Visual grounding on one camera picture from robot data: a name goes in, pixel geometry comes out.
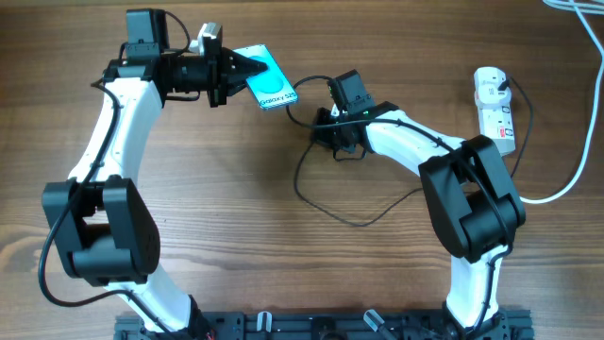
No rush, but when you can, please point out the white cables top right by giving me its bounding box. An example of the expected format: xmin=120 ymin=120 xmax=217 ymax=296
xmin=541 ymin=0 xmax=604 ymax=16

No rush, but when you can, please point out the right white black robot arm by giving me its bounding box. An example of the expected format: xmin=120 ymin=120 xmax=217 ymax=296
xmin=310 ymin=70 xmax=526 ymax=339

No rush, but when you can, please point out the white USB charger adapter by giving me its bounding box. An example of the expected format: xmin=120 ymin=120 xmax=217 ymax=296
xmin=475 ymin=83 xmax=512 ymax=110

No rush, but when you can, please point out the white power strip cord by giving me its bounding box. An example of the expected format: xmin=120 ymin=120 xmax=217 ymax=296
xmin=518 ymin=0 xmax=604 ymax=206

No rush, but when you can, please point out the smartphone with teal screen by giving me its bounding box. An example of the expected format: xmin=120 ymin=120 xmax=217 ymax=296
xmin=235 ymin=44 xmax=298 ymax=111

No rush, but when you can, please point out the black USB charging cable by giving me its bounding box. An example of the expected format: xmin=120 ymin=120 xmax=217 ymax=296
xmin=285 ymin=76 xmax=536 ymax=229

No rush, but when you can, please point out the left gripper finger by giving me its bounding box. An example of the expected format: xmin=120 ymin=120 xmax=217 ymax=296
xmin=226 ymin=75 xmax=250 ymax=97
xmin=228 ymin=51 xmax=268 ymax=80

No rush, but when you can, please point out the white power strip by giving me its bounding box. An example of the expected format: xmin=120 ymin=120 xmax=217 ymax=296
xmin=474 ymin=66 xmax=515 ymax=156

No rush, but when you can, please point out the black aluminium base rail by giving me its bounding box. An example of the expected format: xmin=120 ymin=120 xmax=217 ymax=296
xmin=113 ymin=309 xmax=535 ymax=340

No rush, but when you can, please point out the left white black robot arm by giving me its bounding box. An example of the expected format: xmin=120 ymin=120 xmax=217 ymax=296
xmin=42 ymin=8 xmax=266 ymax=339

